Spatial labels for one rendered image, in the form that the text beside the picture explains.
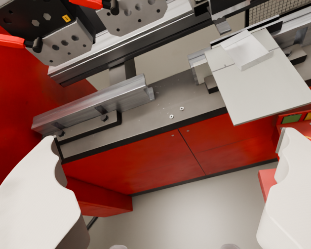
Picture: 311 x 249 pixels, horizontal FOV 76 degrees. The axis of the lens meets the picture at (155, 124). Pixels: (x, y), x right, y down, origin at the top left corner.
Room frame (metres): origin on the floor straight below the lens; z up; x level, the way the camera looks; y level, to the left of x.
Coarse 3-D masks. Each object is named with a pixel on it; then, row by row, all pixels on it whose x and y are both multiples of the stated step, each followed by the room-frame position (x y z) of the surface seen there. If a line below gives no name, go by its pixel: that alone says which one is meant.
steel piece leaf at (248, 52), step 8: (240, 40) 0.36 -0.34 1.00; (248, 40) 0.34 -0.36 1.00; (256, 40) 0.32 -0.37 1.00; (224, 48) 0.37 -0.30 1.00; (232, 48) 0.35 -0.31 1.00; (240, 48) 0.33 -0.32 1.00; (248, 48) 0.32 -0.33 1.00; (256, 48) 0.30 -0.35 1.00; (264, 48) 0.28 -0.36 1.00; (232, 56) 0.33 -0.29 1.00; (240, 56) 0.31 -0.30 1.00; (248, 56) 0.30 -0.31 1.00; (256, 56) 0.28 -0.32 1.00; (264, 56) 0.26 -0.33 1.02; (240, 64) 0.29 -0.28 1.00; (248, 64) 0.27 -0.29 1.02
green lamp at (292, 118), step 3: (300, 114) 0.13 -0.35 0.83; (285, 117) 0.15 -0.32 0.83; (288, 117) 0.15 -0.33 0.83; (291, 117) 0.14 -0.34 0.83; (294, 117) 0.14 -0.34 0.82; (297, 117) 0.13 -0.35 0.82; (285, 120) 0.15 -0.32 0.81; (288, 120) 0.15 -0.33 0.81; (291, 120) 0.14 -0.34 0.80; (294, 120) 0.14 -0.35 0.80; (297, 120) 0.13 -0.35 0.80; (282, 123) 0.15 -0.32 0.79; (285, 123) 0.15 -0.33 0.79
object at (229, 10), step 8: (208, 0) 0.42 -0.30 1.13; (216, 0) 0.39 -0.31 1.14; (224, 0) 0.39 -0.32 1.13; (232, 0) 0.38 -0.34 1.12; (240, 0) 0.37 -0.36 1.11; (248, 0) 0.37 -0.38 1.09; (216, 8) 0.40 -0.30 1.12; (224, 8) 0.39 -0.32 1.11; (232, 8) 0.39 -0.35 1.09; (216, 16) 0.40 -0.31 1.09
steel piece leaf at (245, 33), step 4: (244, 32) 0.37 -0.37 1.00; (248, 32) 0.36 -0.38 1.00; (236, 36) 0.38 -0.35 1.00; (240, 36) 0.37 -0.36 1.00; (244, 36) 0.36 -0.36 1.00; (228, 40) 0.39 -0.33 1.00; (232, 40) 0.38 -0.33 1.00; (236, 40) 0.37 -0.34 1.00; (220, 44) 0.39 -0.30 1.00; (224, 44) 0.38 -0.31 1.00; (228, 44) 0.37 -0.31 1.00
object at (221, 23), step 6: (192, 0) 0.61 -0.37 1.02; (204, 0) 0.57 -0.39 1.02; (192, 6) 0.60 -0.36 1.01; (198, 6) 0.57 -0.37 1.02; (204, 6) 0.56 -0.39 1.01; (198, 12) 0.57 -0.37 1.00; (204, 12) 0.57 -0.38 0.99; (222, 18) 0.47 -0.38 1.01; (216, 24) 0.47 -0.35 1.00; (222, 24) 0.45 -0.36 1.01; (228, 24) 0.43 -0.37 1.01; (222, 30) 0.43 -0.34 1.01; (228, 30) 0.41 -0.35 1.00
